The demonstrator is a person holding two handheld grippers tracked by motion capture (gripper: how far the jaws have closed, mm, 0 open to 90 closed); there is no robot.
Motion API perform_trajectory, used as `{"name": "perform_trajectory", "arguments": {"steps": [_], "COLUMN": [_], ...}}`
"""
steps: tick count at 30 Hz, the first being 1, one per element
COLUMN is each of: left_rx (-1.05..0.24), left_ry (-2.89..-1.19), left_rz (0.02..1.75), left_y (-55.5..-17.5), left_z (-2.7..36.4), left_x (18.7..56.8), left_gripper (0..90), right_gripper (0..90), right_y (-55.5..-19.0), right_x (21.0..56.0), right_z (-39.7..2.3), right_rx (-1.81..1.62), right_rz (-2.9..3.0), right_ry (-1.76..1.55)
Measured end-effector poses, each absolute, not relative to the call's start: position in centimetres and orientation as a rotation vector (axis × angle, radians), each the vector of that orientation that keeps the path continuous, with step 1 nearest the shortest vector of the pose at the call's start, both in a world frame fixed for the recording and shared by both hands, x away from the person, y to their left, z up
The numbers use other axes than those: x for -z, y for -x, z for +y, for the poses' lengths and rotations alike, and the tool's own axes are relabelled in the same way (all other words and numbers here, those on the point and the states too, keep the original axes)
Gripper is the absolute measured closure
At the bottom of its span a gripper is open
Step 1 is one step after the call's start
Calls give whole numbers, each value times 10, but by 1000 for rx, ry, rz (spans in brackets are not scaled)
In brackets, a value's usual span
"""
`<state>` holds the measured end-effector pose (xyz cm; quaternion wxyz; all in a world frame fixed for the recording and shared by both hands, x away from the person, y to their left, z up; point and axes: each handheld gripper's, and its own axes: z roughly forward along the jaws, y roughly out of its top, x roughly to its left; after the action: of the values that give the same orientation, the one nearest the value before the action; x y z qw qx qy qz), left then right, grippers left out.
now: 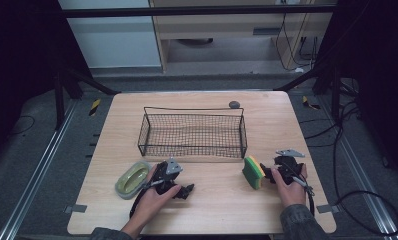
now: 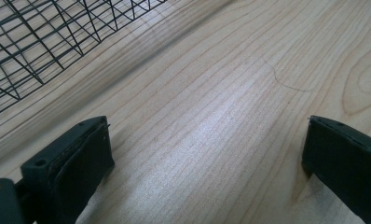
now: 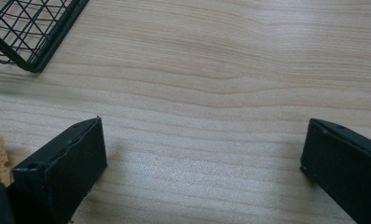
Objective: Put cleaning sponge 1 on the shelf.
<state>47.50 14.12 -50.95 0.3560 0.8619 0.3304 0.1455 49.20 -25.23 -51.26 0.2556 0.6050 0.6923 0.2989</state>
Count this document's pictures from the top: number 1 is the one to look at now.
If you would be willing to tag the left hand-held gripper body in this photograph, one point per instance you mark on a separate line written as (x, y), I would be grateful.
(168, 170)

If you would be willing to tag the black metal stand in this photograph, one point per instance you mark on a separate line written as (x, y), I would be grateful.
(70, 83)
(323, 80)

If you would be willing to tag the black and yellow tape strip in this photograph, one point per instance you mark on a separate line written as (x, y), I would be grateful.
(94, 107)
(308, 103)

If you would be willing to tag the person's right hand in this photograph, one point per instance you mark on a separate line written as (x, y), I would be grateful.
(288, 193)

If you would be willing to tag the person's left hand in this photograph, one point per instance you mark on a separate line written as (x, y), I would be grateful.
(157, 201)

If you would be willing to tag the small grey round disc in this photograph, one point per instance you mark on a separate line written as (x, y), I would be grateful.
(234, 104)

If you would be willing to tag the black horizontal frame bar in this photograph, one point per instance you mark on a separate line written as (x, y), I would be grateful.
(187, 11)

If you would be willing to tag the dark curtain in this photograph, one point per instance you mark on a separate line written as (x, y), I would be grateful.
(17, 66)
(380, 66)

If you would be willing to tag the grey table bracket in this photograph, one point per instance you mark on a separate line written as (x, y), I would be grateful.
(327, 208)

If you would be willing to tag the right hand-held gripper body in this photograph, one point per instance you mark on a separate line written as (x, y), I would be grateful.
(287, 166)

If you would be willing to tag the light wooden desk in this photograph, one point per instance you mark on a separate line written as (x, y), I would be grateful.
(220, 26)

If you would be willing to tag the aluminium floor rail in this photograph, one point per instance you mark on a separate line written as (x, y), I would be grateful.
(37, 173)
(367, 186)

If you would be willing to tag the green soap dish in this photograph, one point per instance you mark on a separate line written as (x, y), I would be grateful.
(133, 180)

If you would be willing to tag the white cabinet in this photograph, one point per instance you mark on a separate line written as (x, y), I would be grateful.
(113, 40)

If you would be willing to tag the green and yellow sponge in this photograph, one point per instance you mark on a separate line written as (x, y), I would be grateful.
(252, 172)

